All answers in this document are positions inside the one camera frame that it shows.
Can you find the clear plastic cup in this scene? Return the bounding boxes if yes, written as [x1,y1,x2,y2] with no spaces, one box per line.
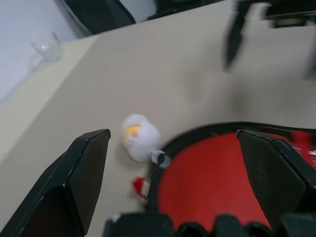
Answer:
[29,31,63,63]

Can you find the red table tennis paddle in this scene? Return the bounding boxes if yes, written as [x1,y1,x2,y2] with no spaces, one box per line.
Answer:
[158,132,274,229]

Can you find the white ping pong ball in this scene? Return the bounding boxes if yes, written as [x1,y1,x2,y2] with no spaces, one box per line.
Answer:
[120,113,161,163]

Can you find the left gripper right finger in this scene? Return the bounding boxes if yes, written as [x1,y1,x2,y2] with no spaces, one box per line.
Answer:
[236,129,316,232]

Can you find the black paddle case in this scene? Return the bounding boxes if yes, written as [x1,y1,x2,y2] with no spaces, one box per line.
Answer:
[132,120,316,237]

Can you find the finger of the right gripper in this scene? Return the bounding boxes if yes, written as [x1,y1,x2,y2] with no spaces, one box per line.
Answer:
[299,24,316,80]
[223,6,248,73]

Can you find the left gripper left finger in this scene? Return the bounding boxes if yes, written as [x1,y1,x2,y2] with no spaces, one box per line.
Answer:
[0,128,111,237]

